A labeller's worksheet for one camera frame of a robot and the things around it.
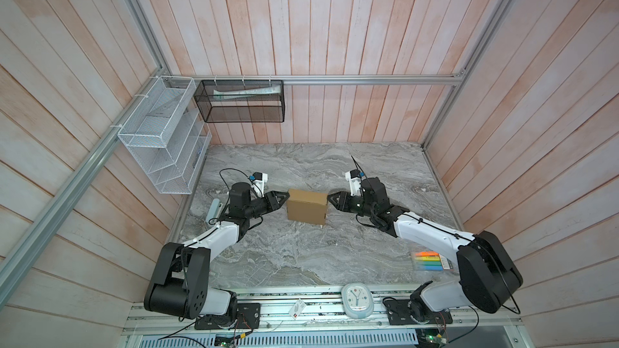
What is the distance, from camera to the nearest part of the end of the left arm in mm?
686

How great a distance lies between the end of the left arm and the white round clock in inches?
14.6

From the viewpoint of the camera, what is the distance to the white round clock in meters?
0.74
